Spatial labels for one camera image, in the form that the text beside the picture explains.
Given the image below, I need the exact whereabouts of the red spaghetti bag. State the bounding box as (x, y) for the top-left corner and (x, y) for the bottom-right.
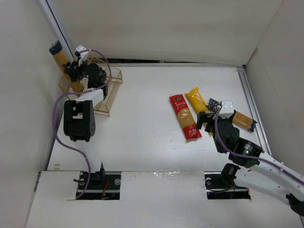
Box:
(169, 94), (201, 140)

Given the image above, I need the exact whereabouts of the navy label spaghetti bag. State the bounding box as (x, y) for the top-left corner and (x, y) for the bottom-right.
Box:
(49, 40), (84, 92)

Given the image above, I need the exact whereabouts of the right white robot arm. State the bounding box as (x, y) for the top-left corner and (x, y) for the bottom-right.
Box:
(197, 111), (304, 216)

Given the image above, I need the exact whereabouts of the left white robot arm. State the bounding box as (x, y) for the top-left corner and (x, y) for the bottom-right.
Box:
(63, 61), (108, 173)

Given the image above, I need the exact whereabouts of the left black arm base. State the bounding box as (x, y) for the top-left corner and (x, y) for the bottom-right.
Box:
(73, 164), (122, 200)

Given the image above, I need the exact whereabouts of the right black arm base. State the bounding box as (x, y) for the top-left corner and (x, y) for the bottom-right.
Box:
(204, 163), (251, 200)

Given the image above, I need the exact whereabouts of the yellow spaghetti bag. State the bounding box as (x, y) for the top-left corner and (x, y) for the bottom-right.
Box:
(185, 87), (208, 114)

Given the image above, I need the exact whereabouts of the blue patterned spaghetti bag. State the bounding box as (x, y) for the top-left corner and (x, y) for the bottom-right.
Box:
(207, 98), (257, 132)

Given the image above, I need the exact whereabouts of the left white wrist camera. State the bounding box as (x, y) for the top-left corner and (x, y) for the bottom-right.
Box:
(75, 45), (90, 66)

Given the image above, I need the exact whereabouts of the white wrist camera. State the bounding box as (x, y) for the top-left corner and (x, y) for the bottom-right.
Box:
(219, 100), (234, 119)
(75, 45), (90, 66)

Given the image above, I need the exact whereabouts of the yellow wire mesh basket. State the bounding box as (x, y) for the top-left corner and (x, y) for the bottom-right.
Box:
(58, 57), (123, 116)

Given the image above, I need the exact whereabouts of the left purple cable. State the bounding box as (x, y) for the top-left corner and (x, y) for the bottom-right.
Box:
(52, 48), (114, 199)

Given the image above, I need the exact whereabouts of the purple cable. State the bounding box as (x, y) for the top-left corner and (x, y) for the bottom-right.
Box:
(52, 48), (114, 199)
(213, 105), (304, 186)

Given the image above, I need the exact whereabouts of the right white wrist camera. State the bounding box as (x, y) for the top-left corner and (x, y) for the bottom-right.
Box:
(219, 100), (234, 119)

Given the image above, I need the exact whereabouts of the aluminium rail right edge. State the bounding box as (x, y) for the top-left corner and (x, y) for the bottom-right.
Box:
(237, 67), (272, 156)

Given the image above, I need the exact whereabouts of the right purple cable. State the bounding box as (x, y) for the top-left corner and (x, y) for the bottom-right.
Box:
(213, 105), (304, 186)

